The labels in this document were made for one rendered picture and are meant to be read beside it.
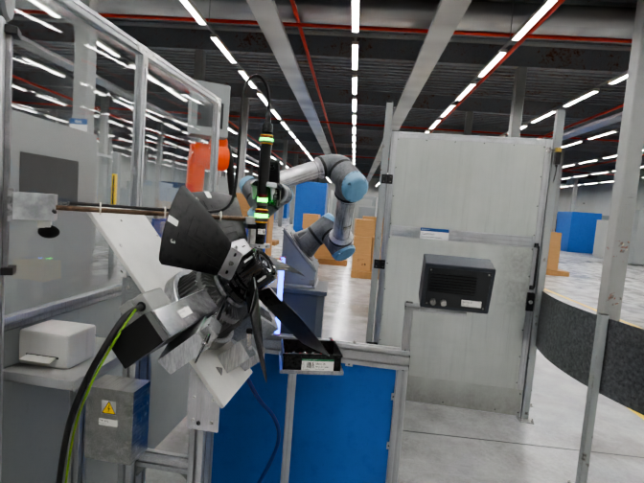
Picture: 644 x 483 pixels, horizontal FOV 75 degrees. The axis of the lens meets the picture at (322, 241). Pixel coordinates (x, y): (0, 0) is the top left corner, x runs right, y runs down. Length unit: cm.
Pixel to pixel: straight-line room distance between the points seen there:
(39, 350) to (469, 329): 265
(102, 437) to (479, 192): 266
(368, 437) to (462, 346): 157
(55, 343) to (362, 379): 111
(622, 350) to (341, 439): 148
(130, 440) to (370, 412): 93
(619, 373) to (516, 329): 91
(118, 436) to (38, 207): 68
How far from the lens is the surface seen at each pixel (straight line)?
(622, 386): 267
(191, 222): 115
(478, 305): 175
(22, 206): 132
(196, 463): 151
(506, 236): 327
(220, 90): 546
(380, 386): 185
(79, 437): 174
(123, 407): 142
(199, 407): 141
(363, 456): 199
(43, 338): 155
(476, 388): 346
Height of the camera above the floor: 140
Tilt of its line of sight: 5 degrees down
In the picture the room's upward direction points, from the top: 4 degrees clockwise
